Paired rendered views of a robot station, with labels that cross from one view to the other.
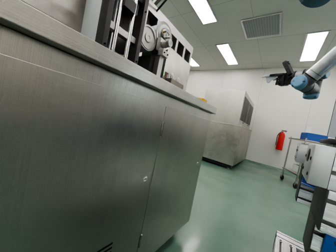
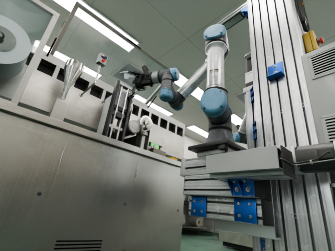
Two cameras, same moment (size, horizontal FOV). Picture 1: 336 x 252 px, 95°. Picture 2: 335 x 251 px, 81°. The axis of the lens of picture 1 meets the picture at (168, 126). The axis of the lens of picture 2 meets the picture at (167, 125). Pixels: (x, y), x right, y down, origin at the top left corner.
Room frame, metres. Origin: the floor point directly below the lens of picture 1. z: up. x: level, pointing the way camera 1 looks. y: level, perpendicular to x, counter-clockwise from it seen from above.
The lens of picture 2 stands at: (-0.68, -0.48, 0.52)
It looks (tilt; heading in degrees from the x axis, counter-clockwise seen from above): 23 degrees up; 14
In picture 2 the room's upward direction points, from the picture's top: 7 degrees clockwise
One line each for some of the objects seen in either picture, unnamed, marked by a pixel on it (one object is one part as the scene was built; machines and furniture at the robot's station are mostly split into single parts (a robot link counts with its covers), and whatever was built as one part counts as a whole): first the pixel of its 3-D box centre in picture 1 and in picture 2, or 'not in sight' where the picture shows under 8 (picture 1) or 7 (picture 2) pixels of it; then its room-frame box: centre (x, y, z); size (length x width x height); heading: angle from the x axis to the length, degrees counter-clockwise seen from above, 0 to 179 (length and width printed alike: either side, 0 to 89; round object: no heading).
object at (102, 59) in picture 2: not in sight; (102, 59); (0.51, 0.47, 1.66); 0.07 x 0.07 x 0.10; 62
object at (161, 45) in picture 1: (159, 66); (142, 141); (0.89, 0.11, 1.05); 0.06 x 0.05 x 0.31; 55
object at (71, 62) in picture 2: not in sight; (74, 67); (0.41, 0.63, 1.50); 0.14 x 0.14 x 0.06
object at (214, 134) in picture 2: not in sight; (220, 139); (0.27, -0.52, 0.87); 0.15 x 0.15 x 0.10
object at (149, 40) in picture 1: (133, 40); (127, 128); (0.92, 0.30, 1.18); 0.26 x 0.12 x 0.12; 55
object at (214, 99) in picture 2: not in sight; (215, 70); (0.14, -0.50, 1.19); 0.15 x 0.12 x 0.55; 168
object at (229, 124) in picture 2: not in sight; (219, 118); (0.27, -0.52, 0.98); 0.13 x 0.12 x 0.14; 168
